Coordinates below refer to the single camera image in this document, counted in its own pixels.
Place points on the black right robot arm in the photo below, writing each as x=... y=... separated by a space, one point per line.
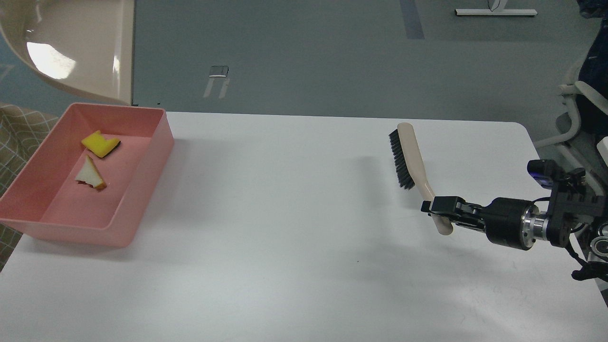
x=572 y=207

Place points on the white table leg base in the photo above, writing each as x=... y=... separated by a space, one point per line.
x=496 y=9

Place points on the silver floor plate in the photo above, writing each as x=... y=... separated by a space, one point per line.
x=218 y=71

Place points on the pink plastic bin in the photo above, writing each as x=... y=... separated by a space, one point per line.
x=45 y=202

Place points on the beige checkered cloth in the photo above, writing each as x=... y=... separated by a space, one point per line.
x=22 y=130

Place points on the yellow green sponge piece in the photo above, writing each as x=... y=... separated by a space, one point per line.
x=99 y=145

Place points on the white bread slice piece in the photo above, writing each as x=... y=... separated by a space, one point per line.
x=89 y=175

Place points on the beige brush with black bristles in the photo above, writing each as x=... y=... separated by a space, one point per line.
x=409 y=165

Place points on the beige plastic dustpan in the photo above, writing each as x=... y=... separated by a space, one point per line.
x=82 y=47

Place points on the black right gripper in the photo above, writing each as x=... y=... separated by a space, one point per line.
x=506 y=222

